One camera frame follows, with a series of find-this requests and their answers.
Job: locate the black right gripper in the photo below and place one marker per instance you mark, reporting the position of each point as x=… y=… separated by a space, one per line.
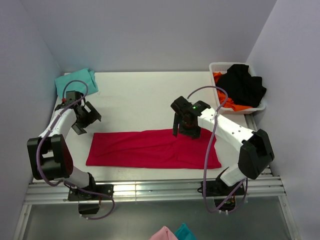
x=187 y=130

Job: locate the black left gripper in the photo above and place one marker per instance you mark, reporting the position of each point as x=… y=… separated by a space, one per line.
x=85 y=117

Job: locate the red t-shirt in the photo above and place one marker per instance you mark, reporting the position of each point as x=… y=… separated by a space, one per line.
x=152 y=149

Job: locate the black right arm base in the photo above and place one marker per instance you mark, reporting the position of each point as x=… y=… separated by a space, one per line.
x=235 y=195

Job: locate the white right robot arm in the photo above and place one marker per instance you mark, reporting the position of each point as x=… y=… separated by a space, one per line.
x=254 y=148

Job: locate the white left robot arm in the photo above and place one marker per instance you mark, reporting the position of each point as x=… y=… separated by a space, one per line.
x=48 y=153

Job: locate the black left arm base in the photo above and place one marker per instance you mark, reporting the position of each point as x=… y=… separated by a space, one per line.
x=89 y=203

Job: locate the folded teal t-shirt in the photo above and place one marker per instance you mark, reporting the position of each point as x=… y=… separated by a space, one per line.
x=85 y=75

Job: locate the white plastic laundry basket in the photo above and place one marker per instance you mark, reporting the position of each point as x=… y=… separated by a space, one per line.
x=218 y=69

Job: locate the black t-shirt in basket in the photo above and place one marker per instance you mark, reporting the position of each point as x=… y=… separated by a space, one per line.
x=241 y=87

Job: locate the teal cloth at bottom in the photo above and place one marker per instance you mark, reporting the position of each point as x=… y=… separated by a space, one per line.
x=184 y=233

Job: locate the pink cloth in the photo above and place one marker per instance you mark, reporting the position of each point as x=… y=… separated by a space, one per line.
x=164 y=234

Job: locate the aluminium table frame rail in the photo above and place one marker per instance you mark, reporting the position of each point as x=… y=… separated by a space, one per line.
x=146 y=199

